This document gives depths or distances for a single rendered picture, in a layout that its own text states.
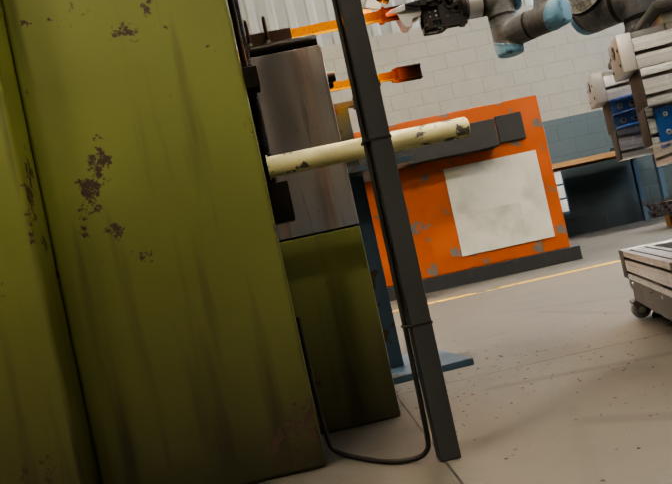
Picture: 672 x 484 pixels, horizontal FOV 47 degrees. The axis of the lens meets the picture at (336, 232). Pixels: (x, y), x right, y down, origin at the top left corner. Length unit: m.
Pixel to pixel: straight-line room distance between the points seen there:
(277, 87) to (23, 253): 0.73
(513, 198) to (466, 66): 4.57
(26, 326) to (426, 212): 4.39
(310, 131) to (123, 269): 0.58
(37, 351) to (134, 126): 0.47
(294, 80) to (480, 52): 8.42
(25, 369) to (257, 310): 0.44
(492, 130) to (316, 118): 3.84
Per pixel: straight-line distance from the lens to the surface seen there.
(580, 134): 10.40
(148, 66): 1.63
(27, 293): 1.53
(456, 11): 2.15
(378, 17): 2.11
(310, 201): 1.85
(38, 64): 1.67
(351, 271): 1.85
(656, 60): 1.99
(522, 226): 5.80
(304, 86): 1.89
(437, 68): 10.08
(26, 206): 1.54
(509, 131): 5.84
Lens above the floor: 0.41
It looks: 2 degrees up
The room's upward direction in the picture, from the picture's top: 12 degrees counter-clockwise
